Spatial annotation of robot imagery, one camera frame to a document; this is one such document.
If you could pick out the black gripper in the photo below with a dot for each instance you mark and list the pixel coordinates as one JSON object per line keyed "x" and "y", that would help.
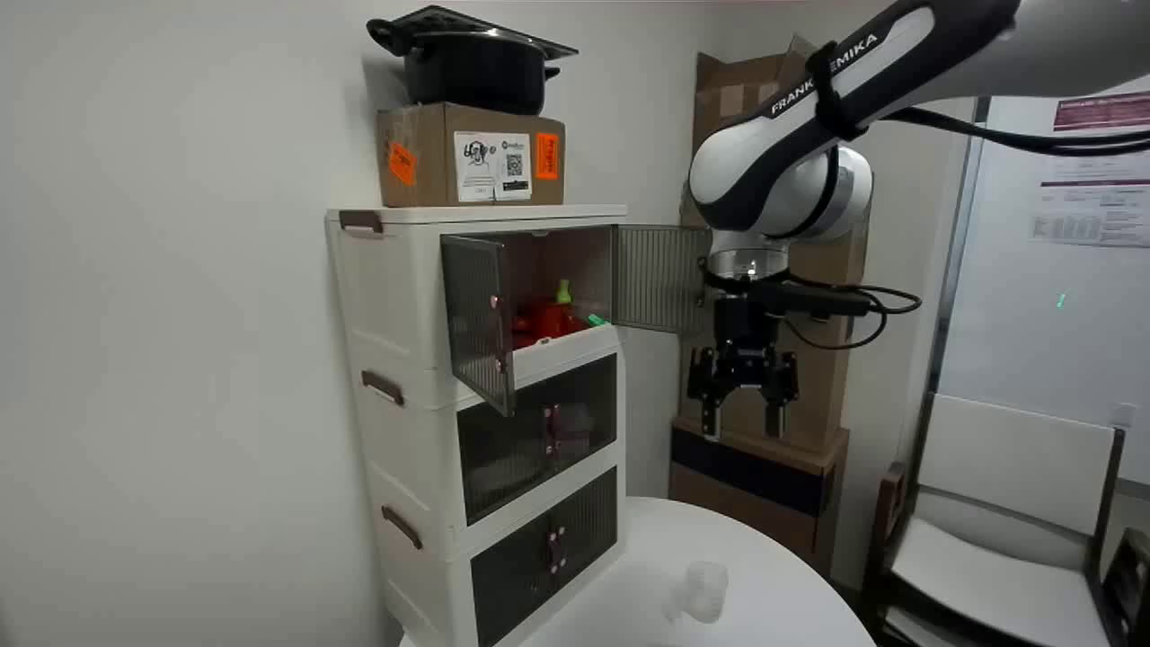
{"x": 744, "y": 330}

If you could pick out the dark transparent cabinet door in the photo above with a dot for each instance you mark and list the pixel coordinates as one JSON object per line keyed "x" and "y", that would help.
{"x": 660, "y": 283}
{"x": 504, "y": 450}
{"x": 588, "y": 416}
{"x": 512, "y": 580}
{"x": 589, "y": 528}
{"x": 478, "y": 311}

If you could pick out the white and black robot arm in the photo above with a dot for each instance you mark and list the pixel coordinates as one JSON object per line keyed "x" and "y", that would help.
{"x": 776, "y": 168}

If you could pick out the white plastic storage cabinet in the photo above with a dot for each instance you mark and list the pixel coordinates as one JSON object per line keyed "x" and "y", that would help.
{"x": 395, "y": 311}

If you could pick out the large tall cardboard box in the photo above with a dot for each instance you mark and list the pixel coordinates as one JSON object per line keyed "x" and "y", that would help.
{"x": 826, "y": 361}

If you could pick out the low cardboard box dark band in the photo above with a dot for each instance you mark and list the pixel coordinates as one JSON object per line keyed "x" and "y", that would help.
{"x": 756, "y": 474}

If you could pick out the red bottle with green cap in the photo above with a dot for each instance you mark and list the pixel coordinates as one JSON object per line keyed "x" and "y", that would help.
{"x": 556, "y": 320}

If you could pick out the clear plastic cup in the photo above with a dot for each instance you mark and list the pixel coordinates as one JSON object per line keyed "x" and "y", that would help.
{"x": 707, "y": 595}

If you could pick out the white chair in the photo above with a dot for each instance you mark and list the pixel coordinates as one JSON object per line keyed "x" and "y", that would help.
{"x": 1019, "y": 480}

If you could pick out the white printed paper sheet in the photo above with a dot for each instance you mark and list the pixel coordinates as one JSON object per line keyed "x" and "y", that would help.
{"x": 1096, "y": 213}

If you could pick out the cardboard box with orange stickers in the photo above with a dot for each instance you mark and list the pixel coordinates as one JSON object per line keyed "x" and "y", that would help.
{"x": 424, "y": 157}

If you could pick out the black cooking pot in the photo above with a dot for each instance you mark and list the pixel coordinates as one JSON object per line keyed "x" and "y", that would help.
{"x": 473, "y": 66}

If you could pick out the pink paper label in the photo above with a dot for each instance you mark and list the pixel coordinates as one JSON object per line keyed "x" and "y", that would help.
{"x": 1107, "y": 114}

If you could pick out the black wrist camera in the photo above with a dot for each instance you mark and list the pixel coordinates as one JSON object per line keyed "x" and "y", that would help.
{"x": 748, "y": 290}

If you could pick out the whiteboard with metal frame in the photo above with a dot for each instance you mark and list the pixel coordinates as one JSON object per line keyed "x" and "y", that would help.
{"x": 1028, "y": 335}

